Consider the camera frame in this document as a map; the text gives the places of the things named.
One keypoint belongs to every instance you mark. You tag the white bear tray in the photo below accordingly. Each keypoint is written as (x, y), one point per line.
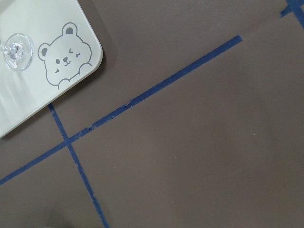
(65, 51)

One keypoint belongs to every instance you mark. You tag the clear wine glass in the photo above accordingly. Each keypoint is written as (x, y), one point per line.
(17, 51)

